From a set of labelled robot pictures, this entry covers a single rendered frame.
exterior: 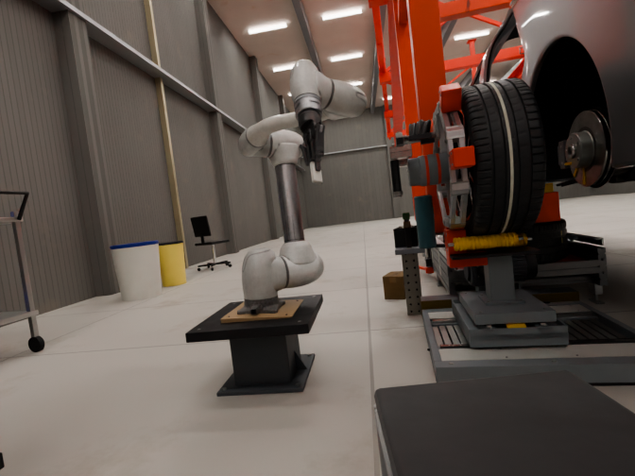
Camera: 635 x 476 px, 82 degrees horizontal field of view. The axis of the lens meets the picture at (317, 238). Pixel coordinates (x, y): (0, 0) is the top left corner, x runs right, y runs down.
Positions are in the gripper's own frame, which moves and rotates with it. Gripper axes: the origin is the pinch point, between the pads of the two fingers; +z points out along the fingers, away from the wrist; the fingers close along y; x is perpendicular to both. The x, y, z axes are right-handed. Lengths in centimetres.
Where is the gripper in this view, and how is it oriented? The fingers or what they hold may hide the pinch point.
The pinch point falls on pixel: (316, 172)
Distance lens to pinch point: 113.5
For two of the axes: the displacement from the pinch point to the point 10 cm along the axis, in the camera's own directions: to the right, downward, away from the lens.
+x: 8.7, 0.7, 5.0
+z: 1.1, 9.4, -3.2
